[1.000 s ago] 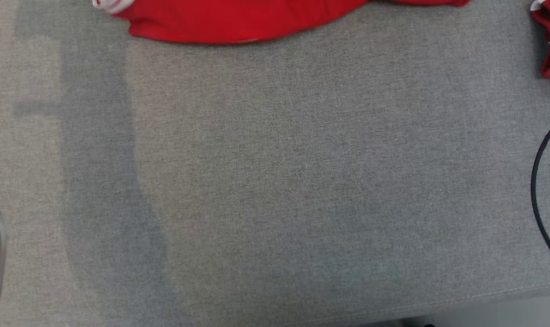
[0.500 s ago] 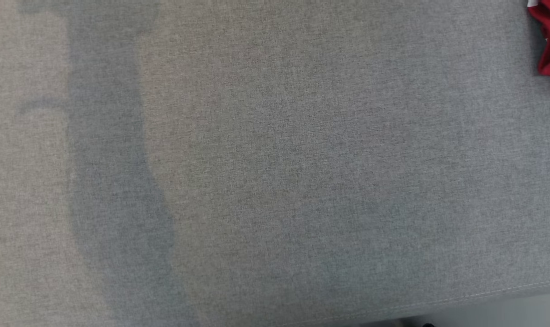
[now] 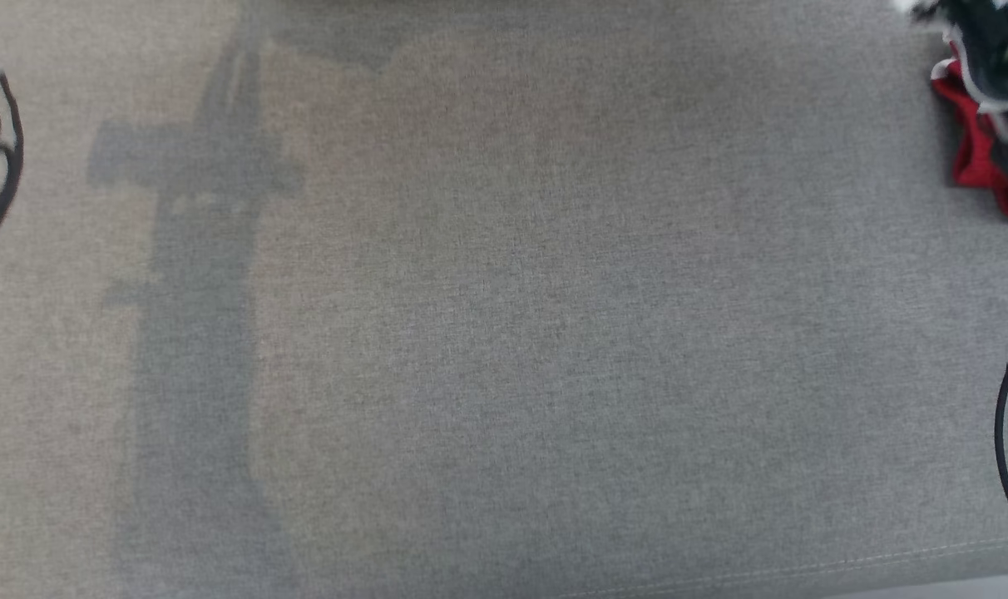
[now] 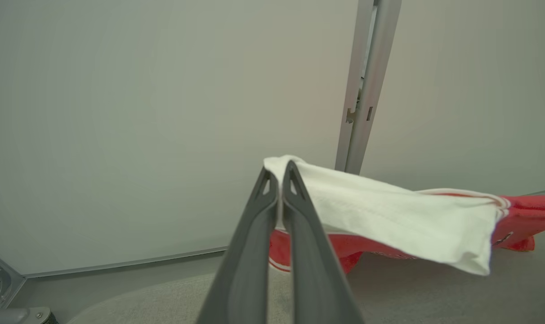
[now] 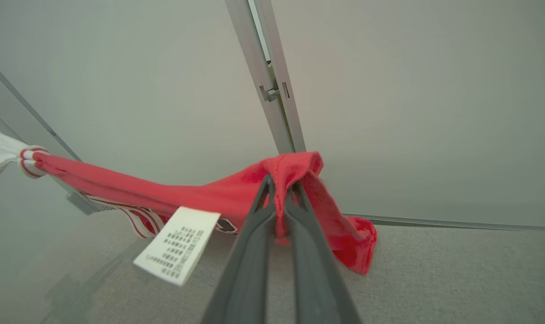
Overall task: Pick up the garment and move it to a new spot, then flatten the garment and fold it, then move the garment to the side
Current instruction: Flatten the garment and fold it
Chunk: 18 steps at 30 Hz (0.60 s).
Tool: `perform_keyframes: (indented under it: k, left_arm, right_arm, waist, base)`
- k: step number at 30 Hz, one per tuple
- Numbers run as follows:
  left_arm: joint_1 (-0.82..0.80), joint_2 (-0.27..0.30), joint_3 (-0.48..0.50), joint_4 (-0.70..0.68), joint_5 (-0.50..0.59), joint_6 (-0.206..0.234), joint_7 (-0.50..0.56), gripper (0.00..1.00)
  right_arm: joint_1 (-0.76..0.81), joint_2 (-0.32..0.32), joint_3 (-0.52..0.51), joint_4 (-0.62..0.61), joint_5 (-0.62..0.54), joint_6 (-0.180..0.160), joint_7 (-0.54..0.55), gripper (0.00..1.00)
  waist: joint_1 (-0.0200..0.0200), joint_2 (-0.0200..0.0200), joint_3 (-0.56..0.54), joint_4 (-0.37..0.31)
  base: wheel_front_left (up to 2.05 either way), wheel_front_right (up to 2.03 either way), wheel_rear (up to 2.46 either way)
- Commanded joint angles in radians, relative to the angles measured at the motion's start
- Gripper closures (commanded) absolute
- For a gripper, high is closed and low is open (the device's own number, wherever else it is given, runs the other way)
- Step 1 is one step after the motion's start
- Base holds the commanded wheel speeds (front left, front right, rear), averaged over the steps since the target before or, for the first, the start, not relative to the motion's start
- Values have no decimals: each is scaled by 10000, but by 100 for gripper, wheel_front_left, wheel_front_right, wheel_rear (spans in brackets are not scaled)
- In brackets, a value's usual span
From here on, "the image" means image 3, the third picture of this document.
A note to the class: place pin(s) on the red white Bulls shorts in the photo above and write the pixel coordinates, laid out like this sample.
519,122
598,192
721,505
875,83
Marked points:
974,158

